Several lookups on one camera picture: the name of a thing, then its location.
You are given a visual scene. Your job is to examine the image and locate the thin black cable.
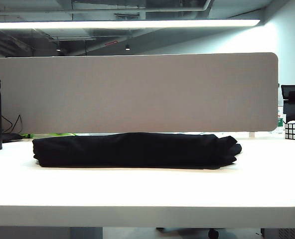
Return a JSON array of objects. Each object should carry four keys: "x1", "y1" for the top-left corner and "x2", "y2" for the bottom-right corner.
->
[{"x1": 1, "y1": 114, "x2": 23, "y2": 134}]

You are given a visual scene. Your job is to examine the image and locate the beige desk divider panel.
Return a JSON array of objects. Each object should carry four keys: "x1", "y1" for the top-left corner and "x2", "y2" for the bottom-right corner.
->
[{"x1": 0, "y1": 52, "x2": 279, "y2": 134}]

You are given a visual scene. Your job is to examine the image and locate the bright green flat object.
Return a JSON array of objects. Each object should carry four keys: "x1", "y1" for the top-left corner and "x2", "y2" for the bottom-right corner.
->
[{"x1": 21, "y1": 132, "x2": 77, "y2": 138}]

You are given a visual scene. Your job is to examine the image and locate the grey vented cabinet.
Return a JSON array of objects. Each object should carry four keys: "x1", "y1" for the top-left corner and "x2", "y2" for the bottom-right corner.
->
[{"x1": 259, "y1": 228, "x2": 295, "y2": 239}]

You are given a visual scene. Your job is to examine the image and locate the flat black desk object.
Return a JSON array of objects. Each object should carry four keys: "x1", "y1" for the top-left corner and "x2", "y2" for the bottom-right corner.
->
[{"x1": 2, "y1": 133, "x2": 23, "y2": 143}]

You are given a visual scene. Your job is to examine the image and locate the long white ceiling light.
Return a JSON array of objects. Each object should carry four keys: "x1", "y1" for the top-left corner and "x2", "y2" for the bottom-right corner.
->
[{"x1": 0, "y1": 19, "x2": 261, "y2": 30}]

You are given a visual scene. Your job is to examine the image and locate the white bottle green label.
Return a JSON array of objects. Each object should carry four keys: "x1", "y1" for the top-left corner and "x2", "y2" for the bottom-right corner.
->
[{"x1": 277, "y1": 99, "x2": 285, "y2": 129}]

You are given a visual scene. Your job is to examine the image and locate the black polo shirt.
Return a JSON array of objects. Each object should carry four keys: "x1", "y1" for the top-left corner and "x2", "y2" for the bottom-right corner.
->
[{"x1": 32, "y1": 131, "x2": 243, "y2": 170}]

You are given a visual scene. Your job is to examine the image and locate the black chair wheel base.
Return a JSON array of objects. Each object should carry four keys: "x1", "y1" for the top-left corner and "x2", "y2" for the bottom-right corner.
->
[{"x1": 155, "y1": 227, "x2": 219, "y2": 239}]

